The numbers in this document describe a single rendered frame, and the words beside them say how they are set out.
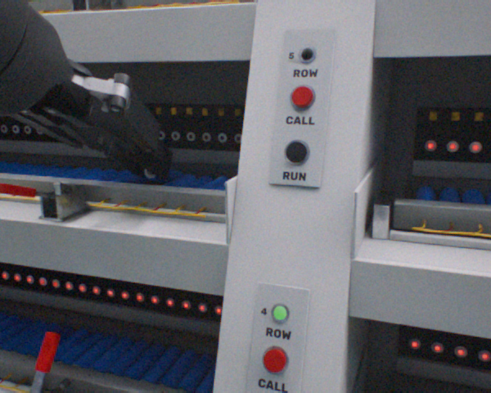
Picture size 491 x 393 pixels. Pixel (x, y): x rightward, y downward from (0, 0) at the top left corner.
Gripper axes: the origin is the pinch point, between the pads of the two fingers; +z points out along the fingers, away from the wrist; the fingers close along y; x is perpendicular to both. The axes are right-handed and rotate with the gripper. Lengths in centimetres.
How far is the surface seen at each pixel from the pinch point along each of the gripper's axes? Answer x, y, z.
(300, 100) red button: -2.6, -17.4, -6.9
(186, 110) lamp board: -8.5, 0.4, 8.2
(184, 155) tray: -3.7, 0.8, 10.6
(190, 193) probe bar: 3.8, -6.6, -0.7
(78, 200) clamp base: 5.6, 4.4, -1.6
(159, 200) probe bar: 4.6, -3.4, -0.2
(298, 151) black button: 1.3, -17.6, -6.2
